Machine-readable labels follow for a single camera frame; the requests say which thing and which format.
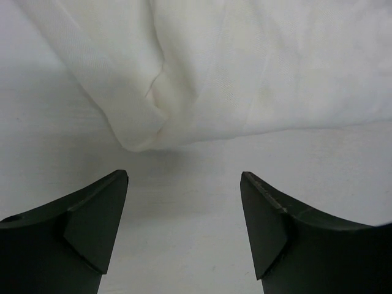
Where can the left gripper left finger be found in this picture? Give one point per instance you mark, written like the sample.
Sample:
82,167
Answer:
64,246

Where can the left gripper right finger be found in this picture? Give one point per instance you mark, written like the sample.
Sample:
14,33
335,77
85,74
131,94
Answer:
299,249

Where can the white pleated skirt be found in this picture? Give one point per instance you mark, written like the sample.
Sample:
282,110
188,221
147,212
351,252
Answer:
167,73

